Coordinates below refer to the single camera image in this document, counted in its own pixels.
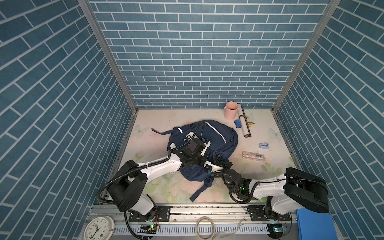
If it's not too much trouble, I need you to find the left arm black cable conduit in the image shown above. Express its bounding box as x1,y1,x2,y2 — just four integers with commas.
95,119,208,205

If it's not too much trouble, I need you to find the blue whiteboard eraser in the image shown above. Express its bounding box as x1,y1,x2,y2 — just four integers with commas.
234,120,242,129

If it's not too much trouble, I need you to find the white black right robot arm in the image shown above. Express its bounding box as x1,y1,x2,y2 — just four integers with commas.
204,162,329,221

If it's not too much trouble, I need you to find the navy blue student backpack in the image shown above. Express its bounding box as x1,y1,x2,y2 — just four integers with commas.
152,120,239,202

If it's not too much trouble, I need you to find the blue folder corner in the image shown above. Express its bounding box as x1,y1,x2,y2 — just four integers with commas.
297,209,338,240

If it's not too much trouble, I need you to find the clear plastic pencil box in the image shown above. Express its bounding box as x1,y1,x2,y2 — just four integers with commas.
242,151,265,161

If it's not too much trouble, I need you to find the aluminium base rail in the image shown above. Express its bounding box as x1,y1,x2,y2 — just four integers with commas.
81,203,299,240

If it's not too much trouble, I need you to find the white analog wall clock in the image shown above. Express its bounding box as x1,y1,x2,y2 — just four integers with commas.
83,216,116,240

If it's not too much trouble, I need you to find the pink metal bucket cup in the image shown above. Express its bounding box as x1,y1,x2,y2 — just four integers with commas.
224,101,239,121

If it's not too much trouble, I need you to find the rolled white paper scroll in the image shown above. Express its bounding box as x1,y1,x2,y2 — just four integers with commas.
238,104,252,138

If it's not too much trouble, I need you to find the coiled beige cable ring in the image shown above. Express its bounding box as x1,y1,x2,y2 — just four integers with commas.
195,216,216,240

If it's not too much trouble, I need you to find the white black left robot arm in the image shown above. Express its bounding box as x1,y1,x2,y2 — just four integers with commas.
105,138,211,222

